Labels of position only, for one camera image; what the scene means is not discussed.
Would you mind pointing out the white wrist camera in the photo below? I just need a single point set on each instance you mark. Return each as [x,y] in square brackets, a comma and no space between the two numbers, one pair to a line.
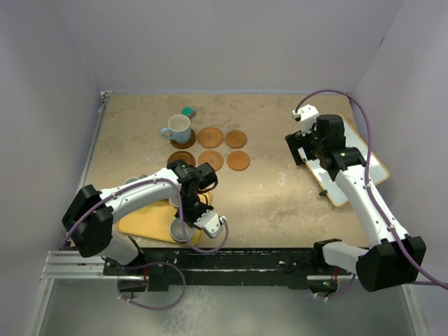
[307,116]
[211,223]

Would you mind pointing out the whiteboard with yellow frame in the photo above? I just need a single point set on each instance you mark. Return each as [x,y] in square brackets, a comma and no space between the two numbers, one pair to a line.
[356,157]

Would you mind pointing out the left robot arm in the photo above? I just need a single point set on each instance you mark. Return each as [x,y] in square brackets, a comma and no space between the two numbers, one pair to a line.
[90,218]

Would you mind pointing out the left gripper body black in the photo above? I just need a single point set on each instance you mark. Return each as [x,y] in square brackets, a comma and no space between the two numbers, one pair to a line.
[192,208]

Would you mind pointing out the green whiteboard eraser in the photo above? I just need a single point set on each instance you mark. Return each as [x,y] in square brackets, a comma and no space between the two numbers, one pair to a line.
[189,112]

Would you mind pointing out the aluminium frame rail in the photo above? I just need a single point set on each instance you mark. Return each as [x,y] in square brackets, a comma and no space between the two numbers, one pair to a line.
[71,265]

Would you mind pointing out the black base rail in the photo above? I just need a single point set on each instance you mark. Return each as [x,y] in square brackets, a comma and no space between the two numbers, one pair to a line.
[295,268]

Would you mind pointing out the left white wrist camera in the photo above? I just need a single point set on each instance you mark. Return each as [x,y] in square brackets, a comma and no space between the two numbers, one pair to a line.
[211,223]

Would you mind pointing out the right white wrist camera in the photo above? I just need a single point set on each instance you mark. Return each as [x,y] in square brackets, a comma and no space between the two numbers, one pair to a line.
[307,116]

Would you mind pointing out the orange wooden coaster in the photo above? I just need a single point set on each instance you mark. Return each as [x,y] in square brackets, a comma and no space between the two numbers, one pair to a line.
[235,138]
[238,160]

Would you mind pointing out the blue floral mug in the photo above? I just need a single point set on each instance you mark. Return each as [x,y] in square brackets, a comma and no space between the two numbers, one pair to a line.
[176,232]

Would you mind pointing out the yellow plastic tray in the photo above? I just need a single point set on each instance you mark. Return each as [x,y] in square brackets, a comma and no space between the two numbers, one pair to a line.
[151,222]

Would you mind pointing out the pink cup orange handle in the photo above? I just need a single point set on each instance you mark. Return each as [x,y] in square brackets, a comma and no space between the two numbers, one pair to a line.
[174,201]

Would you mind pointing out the woven light brown coaster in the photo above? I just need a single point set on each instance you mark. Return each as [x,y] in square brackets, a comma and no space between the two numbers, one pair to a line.
[210,137]
[214,158]

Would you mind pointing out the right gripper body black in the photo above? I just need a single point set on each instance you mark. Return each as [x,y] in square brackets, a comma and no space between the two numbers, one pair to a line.
[312,144]

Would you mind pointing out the grey mug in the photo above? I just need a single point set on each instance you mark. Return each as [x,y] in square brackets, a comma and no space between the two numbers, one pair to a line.
[134,179]

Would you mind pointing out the large light blue mug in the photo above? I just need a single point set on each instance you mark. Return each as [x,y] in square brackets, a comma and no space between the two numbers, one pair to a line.
[178,129]

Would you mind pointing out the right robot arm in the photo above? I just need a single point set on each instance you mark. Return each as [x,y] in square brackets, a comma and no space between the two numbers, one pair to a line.
[391,256]

